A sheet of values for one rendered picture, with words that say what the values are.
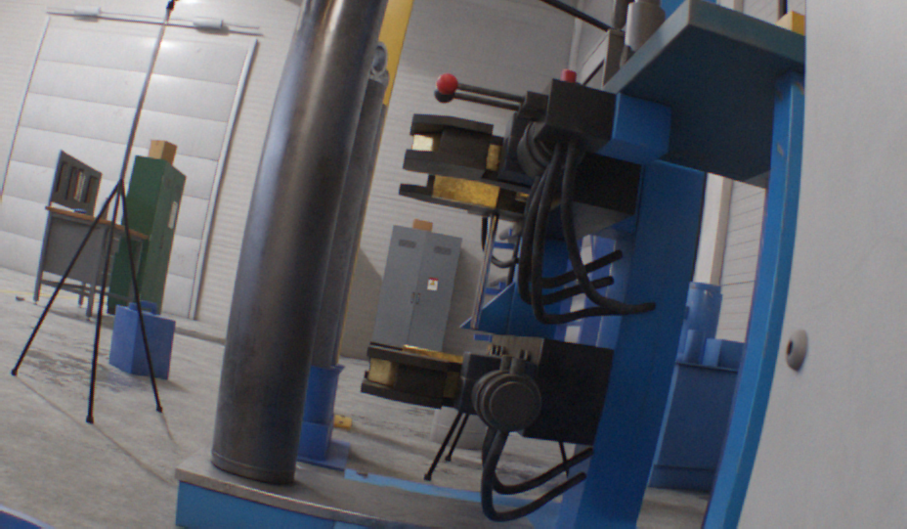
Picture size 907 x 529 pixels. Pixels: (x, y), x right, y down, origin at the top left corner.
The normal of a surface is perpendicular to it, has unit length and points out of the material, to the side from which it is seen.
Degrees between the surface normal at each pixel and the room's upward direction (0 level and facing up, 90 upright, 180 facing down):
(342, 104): 90
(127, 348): 90
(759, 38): 90
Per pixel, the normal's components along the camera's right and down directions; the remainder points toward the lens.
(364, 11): 0.64, 0.04
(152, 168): 0.08, -0.10
